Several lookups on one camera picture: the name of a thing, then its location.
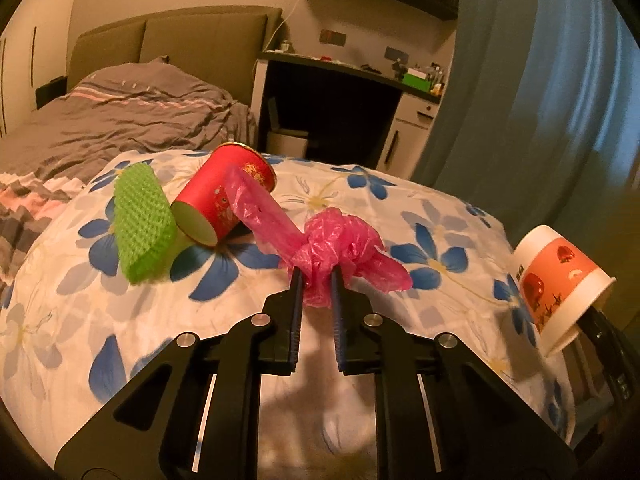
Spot white wardrobe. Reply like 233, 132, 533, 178
1, 0, 73, 136

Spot white pink apple cup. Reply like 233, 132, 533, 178
512, 224, 615, 356

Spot dark desk with white cabinet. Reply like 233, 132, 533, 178
250, 51, 440, 179

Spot green foam net sleeve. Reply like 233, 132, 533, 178
113, 162, 177, 284

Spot green box on desk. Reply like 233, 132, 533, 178
402, 68, 431, 92

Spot grey striped blanket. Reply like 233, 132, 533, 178
1, 58, 257, 306

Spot pink plastic bag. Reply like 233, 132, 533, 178
224, 167, 412, 308

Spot red paper cup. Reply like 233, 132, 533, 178
171, 142, 277, 247

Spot floral white blue duvet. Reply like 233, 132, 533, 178
0, 148, 576, 480

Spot blue grey curtain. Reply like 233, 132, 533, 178
413, 0, 639, 326

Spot white bin under desk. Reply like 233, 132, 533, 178
267, 98, 308, 158

